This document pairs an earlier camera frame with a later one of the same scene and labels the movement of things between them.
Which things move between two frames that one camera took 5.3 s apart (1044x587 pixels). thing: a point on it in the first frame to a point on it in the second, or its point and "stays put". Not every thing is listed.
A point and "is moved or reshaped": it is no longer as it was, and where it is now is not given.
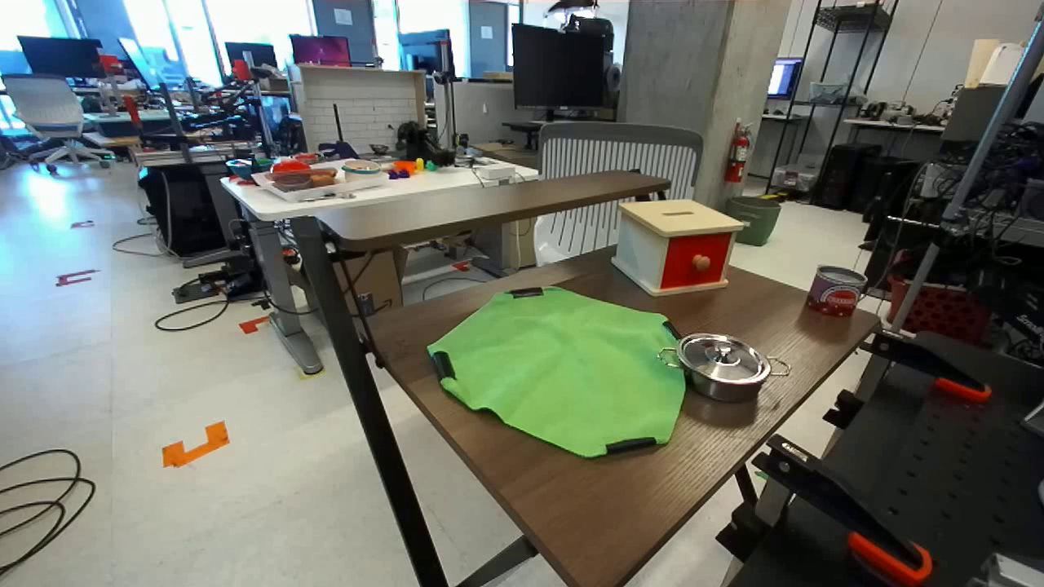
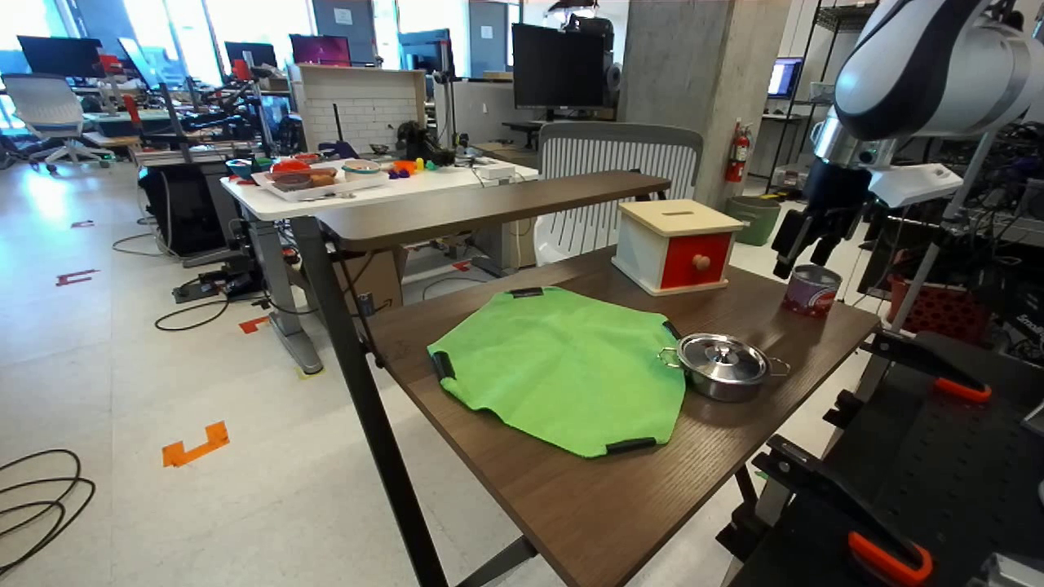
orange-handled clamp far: (919, 352) stays put
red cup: (832, 292) is moved or reshaped
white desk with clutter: (295, 186) stays put
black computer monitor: (567, 72) stays put
